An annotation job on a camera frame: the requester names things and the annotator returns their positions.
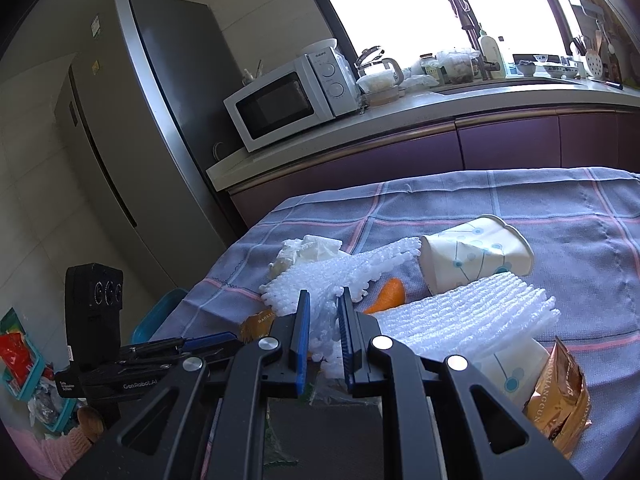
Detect kitchen faucet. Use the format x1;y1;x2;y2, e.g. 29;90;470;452
448;0;491;80

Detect small gold wrapper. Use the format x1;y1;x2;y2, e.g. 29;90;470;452
240;308;276;344

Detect purple checked tablecloth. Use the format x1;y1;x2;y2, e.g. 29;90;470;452
156;167;639;479

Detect white foam fruit net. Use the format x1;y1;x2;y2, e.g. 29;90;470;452
259;237;420;379

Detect teal plastic trash bin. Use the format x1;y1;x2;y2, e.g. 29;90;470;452
130;288;188;344

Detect white dish soap bottle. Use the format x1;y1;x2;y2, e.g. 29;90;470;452
478;29;506;79

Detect white foam net sleeve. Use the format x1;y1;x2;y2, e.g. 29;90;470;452
374;272;561;361

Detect orange peel piece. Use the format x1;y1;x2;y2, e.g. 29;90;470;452
363;278;406;314

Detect teal storage basket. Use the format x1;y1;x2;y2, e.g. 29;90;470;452
1;308;77;436

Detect pink sleeve forearm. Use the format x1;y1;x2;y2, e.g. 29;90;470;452
8;406;104;479

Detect white microwave oven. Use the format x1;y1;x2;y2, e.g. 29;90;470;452
224;46;362;152

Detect gold snack wrapper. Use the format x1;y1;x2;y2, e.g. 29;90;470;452
523;338;591;458

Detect purple kitchen cabinet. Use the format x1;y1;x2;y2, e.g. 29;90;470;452
207;82;639;226

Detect grey refrigerator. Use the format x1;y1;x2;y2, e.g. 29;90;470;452
54;0;244;297

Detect patterned paper cup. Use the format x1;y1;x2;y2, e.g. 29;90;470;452
419;214;535;295
473;337;550;411

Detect crumpled white tissue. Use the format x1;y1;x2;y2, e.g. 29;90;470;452
269;234;343;278

